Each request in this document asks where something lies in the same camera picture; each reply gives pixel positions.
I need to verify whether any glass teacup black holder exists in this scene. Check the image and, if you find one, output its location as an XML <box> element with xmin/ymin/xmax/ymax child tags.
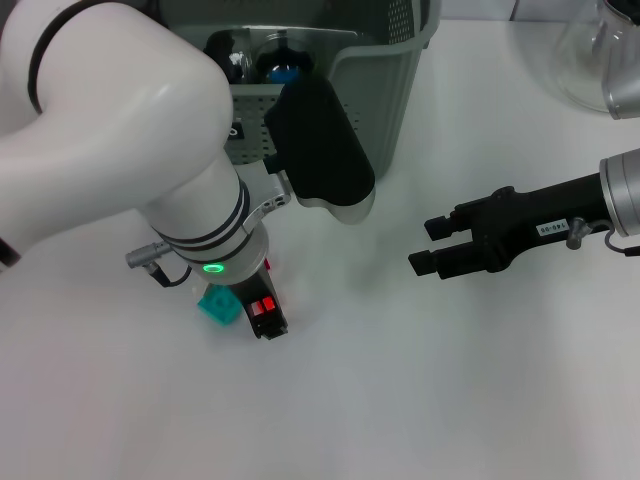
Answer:
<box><xmin>253</xmin><ymin>29</ymin><xmax>321</xmax><ymax>84</ymax></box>
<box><xmin>202</xmin><ymin>29</ymin><xmax>251</xmax><ymax>85</ymax></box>

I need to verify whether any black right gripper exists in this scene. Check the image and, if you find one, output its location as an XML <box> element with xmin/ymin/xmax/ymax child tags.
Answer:
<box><xmin>408</xmin><ymin>172</ymin><xmax>612</xmax><ymax>280</ymax></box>

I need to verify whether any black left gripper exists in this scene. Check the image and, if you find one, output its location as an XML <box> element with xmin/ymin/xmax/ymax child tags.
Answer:
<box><xmin>228</xmin><ymin>269</ymin><xmax>290</xmax><ymax>341</ymax></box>

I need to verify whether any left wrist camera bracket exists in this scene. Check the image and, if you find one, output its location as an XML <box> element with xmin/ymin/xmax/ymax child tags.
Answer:
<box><xmin>238</xmin><ymin>160</ymin><xmax>294</xmax><ymax>236</ymax></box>

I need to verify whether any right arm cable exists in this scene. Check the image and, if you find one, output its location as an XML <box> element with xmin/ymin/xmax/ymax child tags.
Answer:
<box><xmin>567</xmin><ymin>217</ymin><xmax>640</xmax><ymax>259</ymax></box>

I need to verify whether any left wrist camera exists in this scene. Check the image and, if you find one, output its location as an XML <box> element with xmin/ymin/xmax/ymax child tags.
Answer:
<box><xmin>263</xmin><ymin>77</ymin><xmax>377</xmax><ymax>226</ymax></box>

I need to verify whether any clear glass pitcher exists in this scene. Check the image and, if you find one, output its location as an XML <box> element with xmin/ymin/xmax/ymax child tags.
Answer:
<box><xmin>549</xmin><ymin>0</ymin><xmax>640</xmax><ymax>114</ymax></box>

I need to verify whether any grey perforated storage bin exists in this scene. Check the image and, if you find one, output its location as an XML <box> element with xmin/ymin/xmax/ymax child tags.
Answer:
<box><xmin>144</xmin><ymin>0</ymin><xmax>444</xmax><ymax>184</ymax></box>

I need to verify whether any teal plate brick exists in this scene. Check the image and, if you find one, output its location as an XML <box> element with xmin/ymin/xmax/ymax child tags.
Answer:
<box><xmin>195</xmin><ymin>285</ymin><xmax>241</xmax><ymax>329</ymax></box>

